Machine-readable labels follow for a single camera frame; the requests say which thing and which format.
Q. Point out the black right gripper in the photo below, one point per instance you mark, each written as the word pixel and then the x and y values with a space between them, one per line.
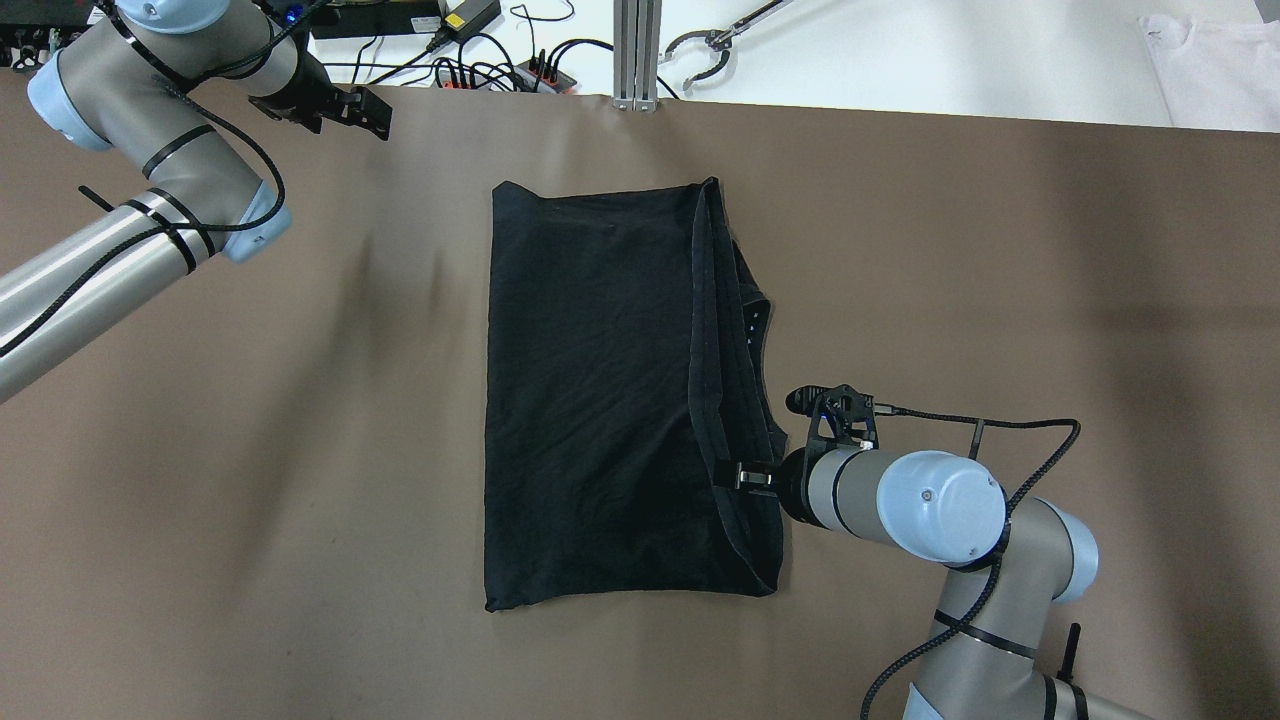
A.
pixel 792 484

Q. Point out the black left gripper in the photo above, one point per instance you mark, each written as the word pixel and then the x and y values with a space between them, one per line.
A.
pixel 303 93

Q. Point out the black printed t-shirt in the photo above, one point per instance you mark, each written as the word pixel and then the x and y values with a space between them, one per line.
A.
pixel 624 368

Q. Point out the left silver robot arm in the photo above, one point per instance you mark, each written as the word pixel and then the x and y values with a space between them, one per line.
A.
pixel 206 190

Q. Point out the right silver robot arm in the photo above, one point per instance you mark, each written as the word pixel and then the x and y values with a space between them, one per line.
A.
pixel 1005 567

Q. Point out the grey usb hub left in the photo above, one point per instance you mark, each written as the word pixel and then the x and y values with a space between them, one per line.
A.
pixel 450 74

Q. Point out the grey usb hub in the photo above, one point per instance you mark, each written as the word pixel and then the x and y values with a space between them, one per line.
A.
pixel 450 74
pixel 538 75

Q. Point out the black power adapter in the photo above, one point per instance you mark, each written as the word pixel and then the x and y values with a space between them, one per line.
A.
pixel 359 19

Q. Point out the grey usb hub right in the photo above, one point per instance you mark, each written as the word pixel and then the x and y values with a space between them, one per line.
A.
pixel 538 75

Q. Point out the black grabber tool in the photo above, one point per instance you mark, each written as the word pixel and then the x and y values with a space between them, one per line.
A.
pixel 719 41

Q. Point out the white cloth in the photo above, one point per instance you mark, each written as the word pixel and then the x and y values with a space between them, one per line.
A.
pixel 1215 75

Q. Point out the aluminium frame post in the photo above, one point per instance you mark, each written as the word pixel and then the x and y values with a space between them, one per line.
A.
pixel 636 30

